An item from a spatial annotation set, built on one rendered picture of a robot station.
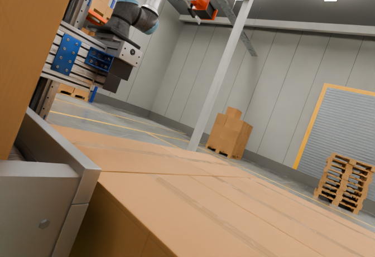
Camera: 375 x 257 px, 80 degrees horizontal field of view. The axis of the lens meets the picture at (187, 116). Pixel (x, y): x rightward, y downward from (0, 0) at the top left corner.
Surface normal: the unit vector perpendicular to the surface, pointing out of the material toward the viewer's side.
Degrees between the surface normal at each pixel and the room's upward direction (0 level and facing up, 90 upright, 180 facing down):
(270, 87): 90
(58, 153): 90
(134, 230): 90
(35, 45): 90
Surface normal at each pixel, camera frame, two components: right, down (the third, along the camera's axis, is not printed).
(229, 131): -0.51, -0.21
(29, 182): 0.73, 0.27
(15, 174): 0.36, -0.93
